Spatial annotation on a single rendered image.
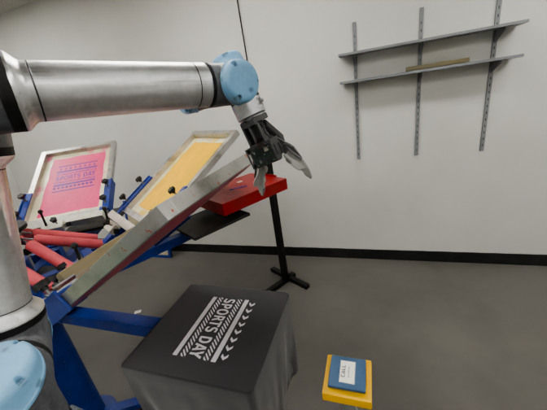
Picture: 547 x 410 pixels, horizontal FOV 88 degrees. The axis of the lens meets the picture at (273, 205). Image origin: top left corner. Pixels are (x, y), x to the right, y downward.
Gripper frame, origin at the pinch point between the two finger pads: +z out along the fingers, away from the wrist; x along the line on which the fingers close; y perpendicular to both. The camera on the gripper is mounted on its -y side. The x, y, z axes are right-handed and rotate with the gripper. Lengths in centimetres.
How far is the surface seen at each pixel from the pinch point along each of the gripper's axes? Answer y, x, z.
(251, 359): 12, -31, 47
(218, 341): 7, -45, 43
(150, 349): 15, -67, 36
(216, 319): -3, -50, 41
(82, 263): 13, -74, -2
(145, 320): 0, -83, 34
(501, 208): -200, 94, 127
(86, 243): -25, -128, -2
